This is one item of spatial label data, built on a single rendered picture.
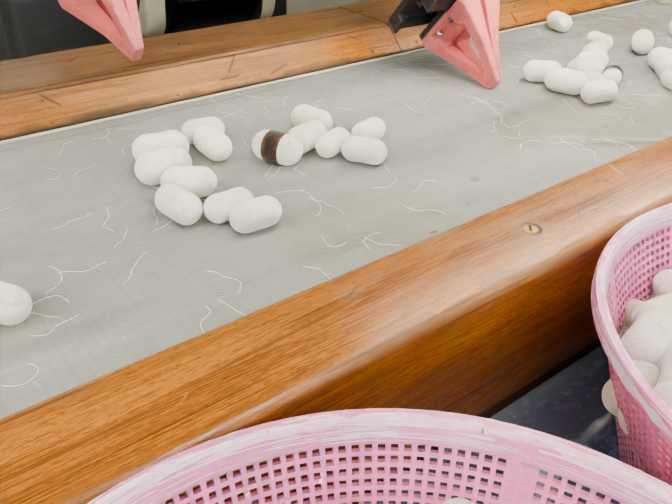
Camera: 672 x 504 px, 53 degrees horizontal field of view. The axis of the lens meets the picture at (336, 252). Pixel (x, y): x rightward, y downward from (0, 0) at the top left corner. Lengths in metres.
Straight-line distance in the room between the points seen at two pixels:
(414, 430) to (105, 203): 0.27
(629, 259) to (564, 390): 0.08
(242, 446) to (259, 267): 0.15
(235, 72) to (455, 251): 0.34
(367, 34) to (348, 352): 0.48
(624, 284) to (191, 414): 0.23
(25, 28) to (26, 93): 0.78
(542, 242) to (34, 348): 0.25
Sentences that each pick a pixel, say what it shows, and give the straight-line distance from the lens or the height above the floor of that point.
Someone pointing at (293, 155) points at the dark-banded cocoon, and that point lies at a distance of 0.46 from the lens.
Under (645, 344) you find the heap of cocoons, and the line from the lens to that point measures 0.35.
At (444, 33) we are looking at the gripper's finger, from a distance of 0.65.
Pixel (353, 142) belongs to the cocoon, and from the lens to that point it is 0.47.
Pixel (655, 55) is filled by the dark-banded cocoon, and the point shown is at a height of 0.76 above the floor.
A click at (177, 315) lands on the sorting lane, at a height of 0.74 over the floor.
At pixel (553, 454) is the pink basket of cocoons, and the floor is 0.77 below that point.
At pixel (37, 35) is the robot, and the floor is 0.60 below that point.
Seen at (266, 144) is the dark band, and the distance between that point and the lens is 0.46.
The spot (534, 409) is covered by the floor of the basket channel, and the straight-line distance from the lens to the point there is 0.39.
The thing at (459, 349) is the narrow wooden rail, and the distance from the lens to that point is 0.32.
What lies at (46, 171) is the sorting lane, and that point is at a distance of 0.49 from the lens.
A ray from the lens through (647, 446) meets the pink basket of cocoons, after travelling 0.31.
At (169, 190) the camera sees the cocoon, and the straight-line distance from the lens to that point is 0.40.
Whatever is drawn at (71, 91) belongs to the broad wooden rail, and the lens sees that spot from 0.57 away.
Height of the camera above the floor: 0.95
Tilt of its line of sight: 33 degrees down
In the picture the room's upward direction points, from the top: 1 degrees clockwise
